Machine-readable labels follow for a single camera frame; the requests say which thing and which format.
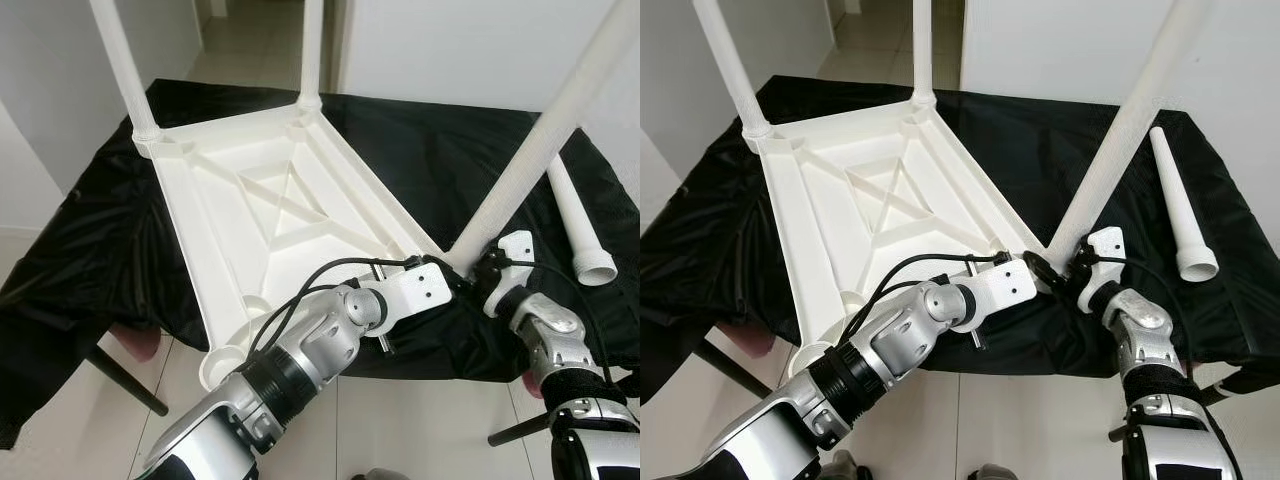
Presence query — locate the black table cloth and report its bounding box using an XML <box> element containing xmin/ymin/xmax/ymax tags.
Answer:
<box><xmin>0</xmin><ymin>78</ymin><xmax>640</xmax><ymax>451</ymax></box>
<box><xmin>640</xmin><ymin>75</ymin><xmax>1280</xmax><ymax>401</ymax></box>

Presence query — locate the white plastic table top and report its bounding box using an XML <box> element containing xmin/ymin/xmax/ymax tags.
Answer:
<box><xmin>742</xmin><ymin>92</ymin><xmax>1061</xmax><ymax>376</ymax></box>
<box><xmin>132</xmin><ymin>95</ymin><xmax>466</xmax><ymax>391</ymax></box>

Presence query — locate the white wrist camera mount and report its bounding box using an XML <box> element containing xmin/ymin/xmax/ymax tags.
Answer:
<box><xmin>1078</xmin><ymin>226</ymin><xmax>1126</xmax><ymax>311</ymax></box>
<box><xmin>483</xmin><ymin>230</ymin><xmax>536</xmax><ymax>319</ymax></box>
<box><xmin>365</xmin><ymin>255</ymin><xmax>453</xmax><ymax>331</ymax></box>
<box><xmin>955</xmin><ymin>252</ymin><xmax>1039</xmax><ymax>326</ymax></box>

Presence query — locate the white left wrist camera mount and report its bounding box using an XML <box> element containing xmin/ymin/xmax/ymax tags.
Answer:
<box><xmin>365</xmin><ymin>255</ymin><xmax>453</xmax><ymax>331</ymax></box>
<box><xmin>955</xmin><ymin>252</ymin><xmax>1039</xmax><ymax>326</ymax></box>

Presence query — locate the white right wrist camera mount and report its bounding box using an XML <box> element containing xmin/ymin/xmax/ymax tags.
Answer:
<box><xmin>1078</xmin><ymin>226</ymin><xmax>1126</xmax><ymax>311</ymax></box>
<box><xmin>483</xmin><ymin>230</ymin><xmax>536</xmax><ymax>319</ymax></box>

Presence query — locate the white plastic table leg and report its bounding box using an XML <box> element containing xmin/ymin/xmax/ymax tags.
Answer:
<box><xmin>1148</xmin><ymin>126</ymin><xmax>1221</xmax><ymax>283</ymax></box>
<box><xmin>692</xmin><ymin>0</ymin><xmax>773</xmax><ymax>141</ymax></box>
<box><xmin>912</xmin><ymin>0</ymin><xmax>938</xmax><ymax>109</ymax></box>
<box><xmin>88</xmin><ymin>0</ymin><xmax>161</xmax><ymax>151</ymax></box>
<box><xmin>545</xmin><ymin>155</ymin><xmax>619</xmax><ymax>288</ymax></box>
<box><xmin>297</xmin><ymin>0</ymin><xmax>324</xmax><ymax>111</ymax></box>
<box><xmin>1048</xmin><ymin>0</ymin><xmax>1216</xmax><ymax>266</ymax></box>
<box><xmin>445</xmin><ymin>0</ymin><xmax>640</xmax><ymax>276</ymax></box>

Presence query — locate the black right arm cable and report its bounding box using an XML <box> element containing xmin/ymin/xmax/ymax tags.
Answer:
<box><xmin>495</xmin><ymin>260</ymin><xmax>616</xmax><ymax>381</ymax></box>
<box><xmin>1090</xmin><ymin>255</ymin><xmax>1196</xmax><ymax>371</ymax></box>

